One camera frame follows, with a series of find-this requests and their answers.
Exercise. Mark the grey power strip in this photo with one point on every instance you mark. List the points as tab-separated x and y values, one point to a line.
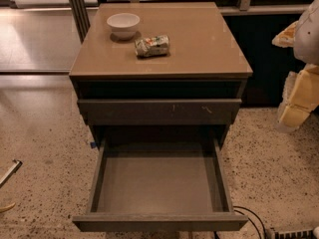
299	234

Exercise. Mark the grey drawer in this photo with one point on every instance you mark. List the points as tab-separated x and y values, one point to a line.
159	112
160	187

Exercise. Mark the brown drawer cabinet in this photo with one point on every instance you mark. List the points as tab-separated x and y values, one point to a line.
204	59

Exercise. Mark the white ceramic bowl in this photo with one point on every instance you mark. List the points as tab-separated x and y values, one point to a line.
124	25

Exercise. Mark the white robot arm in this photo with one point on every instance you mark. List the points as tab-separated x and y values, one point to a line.
303	37

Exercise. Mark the yellow object at left edge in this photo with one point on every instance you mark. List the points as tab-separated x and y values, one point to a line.
7	207

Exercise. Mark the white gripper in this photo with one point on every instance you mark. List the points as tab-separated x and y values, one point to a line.
308	39

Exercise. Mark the crushed drink can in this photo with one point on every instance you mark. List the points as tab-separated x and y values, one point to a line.
151	47

